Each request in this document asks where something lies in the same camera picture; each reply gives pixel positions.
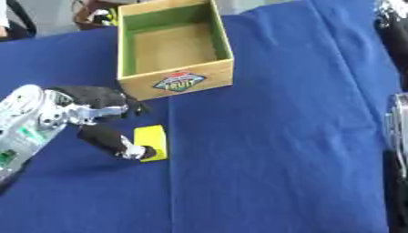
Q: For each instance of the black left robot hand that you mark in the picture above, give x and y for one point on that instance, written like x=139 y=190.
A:
x=95 y=96

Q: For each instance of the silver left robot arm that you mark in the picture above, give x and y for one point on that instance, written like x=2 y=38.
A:
x=24 y=124

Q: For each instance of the silver and black right robot arm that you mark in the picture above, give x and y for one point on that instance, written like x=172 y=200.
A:
x=398 y=170

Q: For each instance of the tan box with green inside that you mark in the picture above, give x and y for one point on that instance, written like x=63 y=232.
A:
x=175 y=51

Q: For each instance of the yellow rectangular block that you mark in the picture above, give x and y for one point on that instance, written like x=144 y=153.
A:
x=150 y=136

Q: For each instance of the black chair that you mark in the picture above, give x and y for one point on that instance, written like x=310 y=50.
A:
x=18 y=28

